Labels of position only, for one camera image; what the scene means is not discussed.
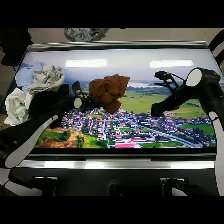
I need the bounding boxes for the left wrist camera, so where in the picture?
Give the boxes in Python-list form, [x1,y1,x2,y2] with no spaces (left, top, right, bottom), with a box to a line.
[71,80,84,97]

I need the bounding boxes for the grey mottled garment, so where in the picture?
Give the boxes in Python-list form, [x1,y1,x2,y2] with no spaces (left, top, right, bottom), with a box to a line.
[63,27,110,43]

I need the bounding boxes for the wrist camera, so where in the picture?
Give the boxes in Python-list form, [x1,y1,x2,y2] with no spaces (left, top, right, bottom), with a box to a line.
[71,80,84,97]
[153,70,185,92]

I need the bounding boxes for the pale grey garment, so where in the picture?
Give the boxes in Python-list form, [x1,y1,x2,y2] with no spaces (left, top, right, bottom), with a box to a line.
[30,64,65,95]

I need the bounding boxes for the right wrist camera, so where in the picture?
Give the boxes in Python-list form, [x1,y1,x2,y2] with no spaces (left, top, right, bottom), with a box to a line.
[153,70,185,92]

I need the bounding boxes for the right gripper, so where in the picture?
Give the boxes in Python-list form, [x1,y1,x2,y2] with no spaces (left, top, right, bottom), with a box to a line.
[150,99,172,118]

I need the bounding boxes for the light blue garment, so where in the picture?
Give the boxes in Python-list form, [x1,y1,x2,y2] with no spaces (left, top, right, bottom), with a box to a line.
[14,59,45,92]

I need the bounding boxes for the silver frame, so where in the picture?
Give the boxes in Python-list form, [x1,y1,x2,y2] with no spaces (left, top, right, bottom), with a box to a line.
[0,39,221,197]

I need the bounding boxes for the white garment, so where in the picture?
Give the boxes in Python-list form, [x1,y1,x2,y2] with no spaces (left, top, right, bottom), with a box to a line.
[3,87,35,127]

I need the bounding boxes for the black garment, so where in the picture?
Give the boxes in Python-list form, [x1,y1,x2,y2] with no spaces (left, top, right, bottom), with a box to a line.
[29,83,70,120]

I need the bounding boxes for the brown garment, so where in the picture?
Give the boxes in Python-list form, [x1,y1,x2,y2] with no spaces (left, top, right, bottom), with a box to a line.
[88,74,131,115]

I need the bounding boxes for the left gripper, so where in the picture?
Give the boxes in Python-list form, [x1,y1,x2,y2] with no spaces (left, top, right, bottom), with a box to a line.
[81,94,100,111]

